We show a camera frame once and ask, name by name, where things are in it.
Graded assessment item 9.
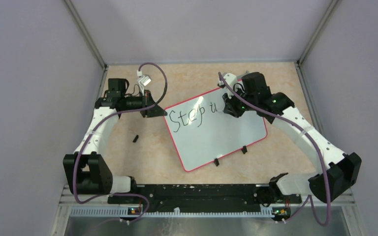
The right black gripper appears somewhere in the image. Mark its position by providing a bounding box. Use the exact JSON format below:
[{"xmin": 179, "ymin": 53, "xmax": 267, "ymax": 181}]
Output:
[{"xmin": 222, "ymin": 86, "xmax": 257, "ymax": 118}]

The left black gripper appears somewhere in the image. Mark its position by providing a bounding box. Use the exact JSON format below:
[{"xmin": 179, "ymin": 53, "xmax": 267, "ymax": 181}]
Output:
[{"xmin": 122, "ymin": 89, "xmax": 167, "ymax": 118}]

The black marker cap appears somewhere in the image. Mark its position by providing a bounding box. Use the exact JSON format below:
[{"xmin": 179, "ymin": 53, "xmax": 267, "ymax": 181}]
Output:
[{"xmin": 132, "ymin": 135, "xmax": 139, "ymax": 143}]

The pink framed whiteboard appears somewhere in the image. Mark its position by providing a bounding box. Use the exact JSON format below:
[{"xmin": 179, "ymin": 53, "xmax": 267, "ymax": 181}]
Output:
[{"xmin": 164, "ymin": 88, "xmax": 268, "ymax": 172}]

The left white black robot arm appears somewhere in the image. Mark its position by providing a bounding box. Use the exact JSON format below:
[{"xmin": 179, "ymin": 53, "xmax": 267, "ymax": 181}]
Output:
[{"xmin": 63, "ymin": 75, "xmax": 167, "ymax": 203}]

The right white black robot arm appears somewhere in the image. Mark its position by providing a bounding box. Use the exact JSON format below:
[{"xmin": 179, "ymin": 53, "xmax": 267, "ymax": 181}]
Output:
[{"xmin": 218, "ymin": 72, "xmax": 362, "ymax": 203}]

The black whiteboard foot clip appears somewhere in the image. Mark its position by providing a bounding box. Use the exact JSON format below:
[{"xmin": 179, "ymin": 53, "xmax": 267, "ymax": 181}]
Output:
[
  {"xmin": 241, "ymin": 146, "xmax": 248, "ymax": 154},
  {"xmin": 213, "ymin": 158, "xmax": 220, "ymax": 167}
]

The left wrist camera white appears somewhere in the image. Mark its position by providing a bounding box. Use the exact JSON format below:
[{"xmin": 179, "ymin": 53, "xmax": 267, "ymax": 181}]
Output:
[{"xmin": 137, "ymin": 70, "xmax": 152, "ymax": 94}]

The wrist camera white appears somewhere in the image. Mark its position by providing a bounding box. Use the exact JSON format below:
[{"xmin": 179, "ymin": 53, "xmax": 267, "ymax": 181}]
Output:
[
  {"xmin": 137, "ymin": 70, "xmax": 152, "ymax": 94},
  {"xmin": 218, "ymin": 73, "xmax": 238, "ymax": 99}
]

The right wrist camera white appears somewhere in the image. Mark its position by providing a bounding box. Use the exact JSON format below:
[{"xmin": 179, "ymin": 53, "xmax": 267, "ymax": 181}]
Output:
[{"xmin": 218, "ymin": 73, "xmax": 238, "ymax": 99}]

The white slotted cable duct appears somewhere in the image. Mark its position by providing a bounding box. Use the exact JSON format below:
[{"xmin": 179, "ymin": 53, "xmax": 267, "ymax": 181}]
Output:
[{"xmin": 70, "ymin": 206, "xmax": 275, "ymax": 218}]

